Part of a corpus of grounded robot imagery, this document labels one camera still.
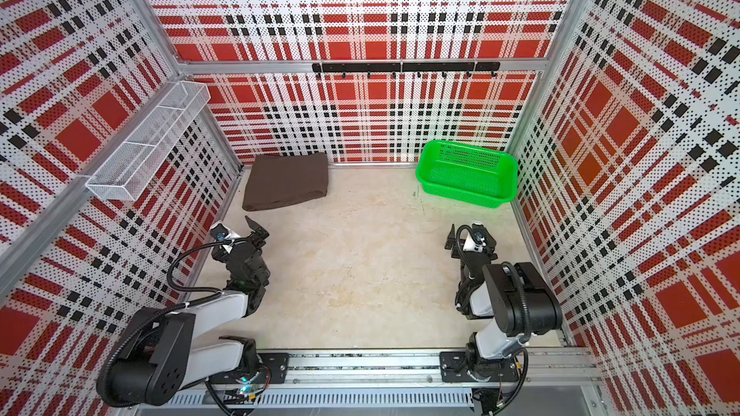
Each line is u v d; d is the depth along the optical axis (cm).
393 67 88
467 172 119
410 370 75
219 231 68
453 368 73
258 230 78
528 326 44
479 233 74
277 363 75
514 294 48
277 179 115
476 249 75
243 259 64
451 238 82
